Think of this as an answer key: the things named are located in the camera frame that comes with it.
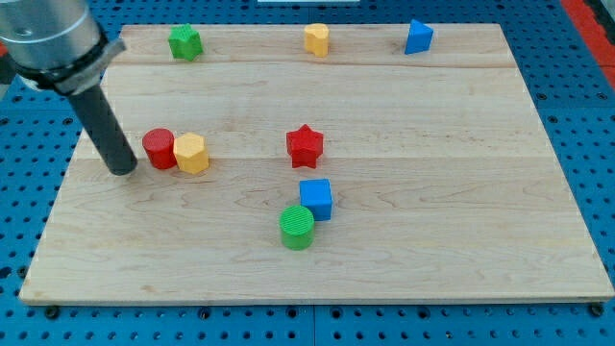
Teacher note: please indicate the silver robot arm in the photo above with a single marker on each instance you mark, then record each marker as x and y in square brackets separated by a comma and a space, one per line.
[56, 44]

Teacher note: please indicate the yellow hexagon block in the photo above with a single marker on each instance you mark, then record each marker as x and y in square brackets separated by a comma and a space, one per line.
[191, 153]

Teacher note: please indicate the blue cube block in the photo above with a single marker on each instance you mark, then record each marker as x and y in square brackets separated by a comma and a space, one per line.
[316, 195]

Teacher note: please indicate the red star block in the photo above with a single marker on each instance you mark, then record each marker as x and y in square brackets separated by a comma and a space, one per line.
[304, 146]

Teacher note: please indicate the wooden board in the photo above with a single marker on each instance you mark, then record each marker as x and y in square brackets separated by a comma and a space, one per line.
[445, 186]

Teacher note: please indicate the green cylinder block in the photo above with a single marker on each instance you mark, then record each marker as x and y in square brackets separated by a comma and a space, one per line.
[297, 227]

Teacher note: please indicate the yellow heart block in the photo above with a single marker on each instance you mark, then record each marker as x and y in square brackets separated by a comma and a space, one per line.
[316, 39]

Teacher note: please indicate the red cylinder block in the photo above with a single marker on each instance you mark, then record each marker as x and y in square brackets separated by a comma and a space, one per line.
[159, 144]

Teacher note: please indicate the blue triangle block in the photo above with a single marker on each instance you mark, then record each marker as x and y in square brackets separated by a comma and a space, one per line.
[419, 37]

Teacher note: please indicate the green star block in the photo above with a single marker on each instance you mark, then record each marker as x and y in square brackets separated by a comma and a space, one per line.
[185, 42]

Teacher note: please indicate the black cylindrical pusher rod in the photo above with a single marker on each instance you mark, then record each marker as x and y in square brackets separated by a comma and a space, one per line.
[94, 112]

